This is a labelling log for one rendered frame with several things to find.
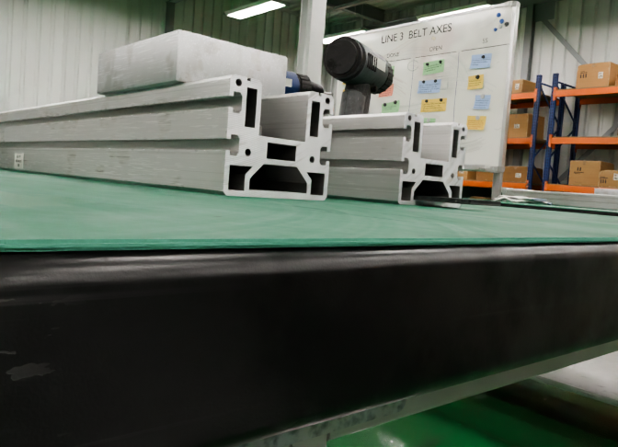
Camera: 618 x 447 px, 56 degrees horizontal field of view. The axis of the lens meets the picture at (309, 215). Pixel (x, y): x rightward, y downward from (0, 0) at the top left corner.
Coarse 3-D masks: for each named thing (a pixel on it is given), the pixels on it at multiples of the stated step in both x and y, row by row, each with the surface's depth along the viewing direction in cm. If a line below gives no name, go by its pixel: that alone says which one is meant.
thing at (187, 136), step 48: (144, 96) 51; (192, 96) 45; (240, 96) 42; (288, 96) 47; (0, 144) 90; (48, 144) 73; (96, 144) 61; (144, 144) 53; (192, 144) 47; (240, 144) 42; (288, 144) 45; (240, 192) 42; (288, 192) 45
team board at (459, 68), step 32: (512, 0) 341; (384, 32) 417; (416, 32) 396; (448, 32) 376; (480, 32) 358; (512, 32) 341; (416, 64) 395; (448, 64) 375; (480, 64) 357; (512, 64) 342; (384, 96) 415; (416, 96) 394; (448, 96) 374; (480, 96) 356; (480, 128) 355; (480, 160) 355
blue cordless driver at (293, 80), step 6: (288, 72) 107; (288, 78) 106; (294, 78) 107; (300, 78) 108; (306, 78) 109; (288, 84) 106; (294, 84) 107; (300, 84) 108; (306, 84) 108; (312, 84) 110; (288, 90) 106; (294, 90) 107; (300, 90) 108; (306, 90) 108; (312, 90) 109; (318, 90) 110
